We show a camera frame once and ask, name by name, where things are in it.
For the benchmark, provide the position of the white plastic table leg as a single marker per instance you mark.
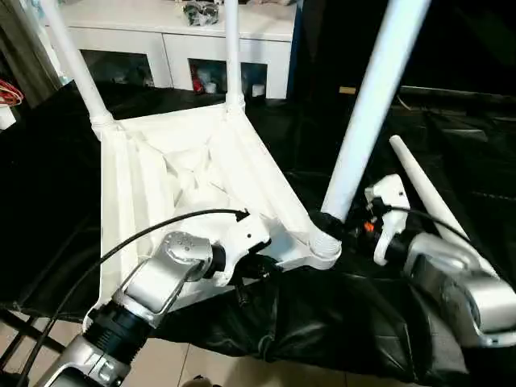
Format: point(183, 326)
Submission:
point(76, 64)
point(371, 105)
point(232, 48)
point(419, 181)

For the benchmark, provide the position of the white plastic table top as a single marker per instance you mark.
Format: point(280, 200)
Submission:
point(161, 161)

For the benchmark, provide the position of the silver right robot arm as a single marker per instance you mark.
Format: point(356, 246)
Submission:
point(459, 290)

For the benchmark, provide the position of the small tan label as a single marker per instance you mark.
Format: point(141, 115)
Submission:
point(347, 89)

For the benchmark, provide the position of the long black bar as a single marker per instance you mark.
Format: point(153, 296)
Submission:
point(459, 94)

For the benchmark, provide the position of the small red bottle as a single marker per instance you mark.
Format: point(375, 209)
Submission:
point(196, 81)

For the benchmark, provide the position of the glossy black mat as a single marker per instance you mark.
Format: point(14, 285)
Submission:
point(48, 185)

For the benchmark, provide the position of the black stand leg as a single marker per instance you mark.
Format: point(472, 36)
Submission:
point(28, 339)

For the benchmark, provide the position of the grey metal clutter object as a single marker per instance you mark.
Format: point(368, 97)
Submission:
point(201, 12)

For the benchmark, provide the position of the white cabinet with glass doors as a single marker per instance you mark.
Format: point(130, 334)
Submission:
point(145, 40)

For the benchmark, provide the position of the red and white object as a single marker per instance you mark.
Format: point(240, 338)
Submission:
point(8, 97)

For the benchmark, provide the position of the grey curtain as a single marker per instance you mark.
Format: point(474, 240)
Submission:
point(20, 40)

